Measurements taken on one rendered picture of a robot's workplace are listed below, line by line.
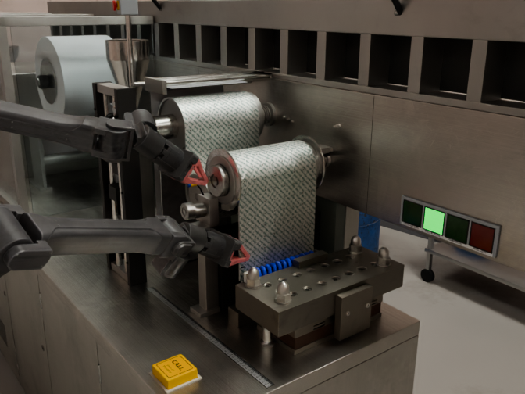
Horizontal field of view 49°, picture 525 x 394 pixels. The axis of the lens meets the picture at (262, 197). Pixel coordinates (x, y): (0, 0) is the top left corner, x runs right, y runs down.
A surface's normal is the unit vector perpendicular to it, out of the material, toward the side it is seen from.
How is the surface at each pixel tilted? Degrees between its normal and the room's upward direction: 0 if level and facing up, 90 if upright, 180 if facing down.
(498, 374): 0
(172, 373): 0
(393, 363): 90
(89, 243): 115
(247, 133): 92
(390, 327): 0
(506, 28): 90
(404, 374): 90
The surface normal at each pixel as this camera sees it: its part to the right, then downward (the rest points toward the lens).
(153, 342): 0.00, -0.95
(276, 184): 0.60, 0.26
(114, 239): 0.67, 0.60
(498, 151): -0.80, 0.18
